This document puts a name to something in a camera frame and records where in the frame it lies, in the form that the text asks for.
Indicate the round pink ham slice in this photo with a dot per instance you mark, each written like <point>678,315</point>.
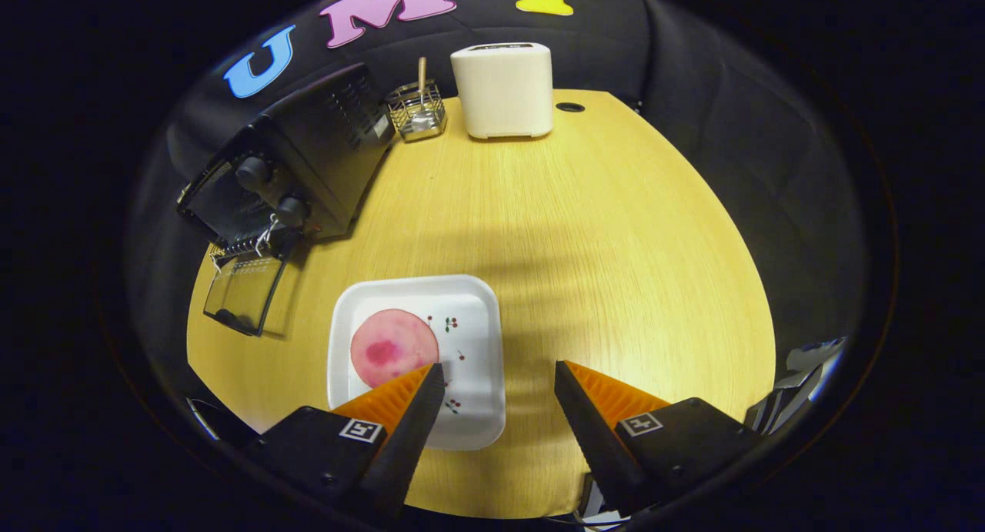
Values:
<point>388,347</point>

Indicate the black toaster oven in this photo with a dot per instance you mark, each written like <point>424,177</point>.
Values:
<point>331,155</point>

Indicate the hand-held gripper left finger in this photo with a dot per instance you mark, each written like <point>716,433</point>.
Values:
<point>408,439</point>

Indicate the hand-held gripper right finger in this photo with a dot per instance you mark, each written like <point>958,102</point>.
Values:
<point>592,432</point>

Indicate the wooden stick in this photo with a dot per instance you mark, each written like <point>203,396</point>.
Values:
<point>422,74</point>

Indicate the white square plate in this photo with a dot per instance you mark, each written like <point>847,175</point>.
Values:
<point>469,347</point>

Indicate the white bread toaster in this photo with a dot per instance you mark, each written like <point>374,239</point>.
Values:
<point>504,93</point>

